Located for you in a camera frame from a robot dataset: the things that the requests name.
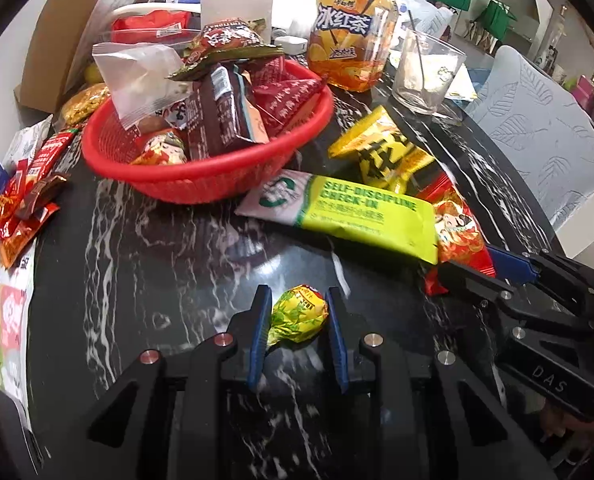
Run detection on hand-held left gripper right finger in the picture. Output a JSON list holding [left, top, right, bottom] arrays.
[[325, 286, 542, 480]]

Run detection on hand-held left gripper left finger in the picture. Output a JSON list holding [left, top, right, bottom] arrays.
[[84, 285, 274, 480]]

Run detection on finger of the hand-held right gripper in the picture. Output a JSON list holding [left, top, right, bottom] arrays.
[[487, 245, 594, 312], [437, 260, 594, 342]]

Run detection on yellow green candy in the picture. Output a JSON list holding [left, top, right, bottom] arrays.
[[266, 284, 330, 347]]

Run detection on red cartoon snack packet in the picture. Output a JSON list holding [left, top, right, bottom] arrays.
[[417, 172, 498, 296], [129, 129, 188, 167]]

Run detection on red plastic basket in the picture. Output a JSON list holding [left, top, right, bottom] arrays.
[[81, 57, 335, 206]]

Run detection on dark red snack packet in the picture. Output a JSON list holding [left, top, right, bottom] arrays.
[[249, 57, 328, 137]]

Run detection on bag of yellow noodle snacks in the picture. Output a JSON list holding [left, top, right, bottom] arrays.
[[59, 84, 112, 127]]

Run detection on pale grey leaf-pattern chair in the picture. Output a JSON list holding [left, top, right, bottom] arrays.
[[464, 45, 594, 228]]

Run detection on green wet wipes pack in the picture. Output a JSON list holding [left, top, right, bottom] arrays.
[[235, 170, 440, 266]]

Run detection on yellow packet with black print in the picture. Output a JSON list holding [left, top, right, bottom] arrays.
[[328, 106, 436, 196]]

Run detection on clear glass cup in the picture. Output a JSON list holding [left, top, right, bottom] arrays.
[[393, 27, 468, 116]]

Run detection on metal stirrer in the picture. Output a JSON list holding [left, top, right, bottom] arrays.
[[406, 10, 428, 92]]

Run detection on printed paper packets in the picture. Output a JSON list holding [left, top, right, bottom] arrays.
[[0, 240, 38, 433]]

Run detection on orange red snack packet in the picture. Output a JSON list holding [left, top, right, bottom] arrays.
[[0, 202, 60, 270]]

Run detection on small brown snack packet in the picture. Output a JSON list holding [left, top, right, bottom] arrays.
[[14, 172, 72, 220]]

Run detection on iced tea bottle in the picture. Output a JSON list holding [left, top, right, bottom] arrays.
[[308, 0, 398, 93]]

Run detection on white translucent snack packet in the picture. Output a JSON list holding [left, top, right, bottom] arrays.
[[92, 42, 192, 128]]

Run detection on small white charger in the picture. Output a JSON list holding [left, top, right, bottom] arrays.
[[273, 35, 308, 55]]

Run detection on clear plastic container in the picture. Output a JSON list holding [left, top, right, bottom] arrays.
[[94, 10, 202, 56]]

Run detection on red packet with barcode label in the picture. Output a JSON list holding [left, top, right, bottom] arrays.
[[112, 10, 190, 41]]

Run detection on white foam sheet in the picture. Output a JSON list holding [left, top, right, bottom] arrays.
[[109, 2, 202, 23]]

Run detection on brown cardboard box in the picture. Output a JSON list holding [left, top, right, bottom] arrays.
[[14, 0, 158, 113]]

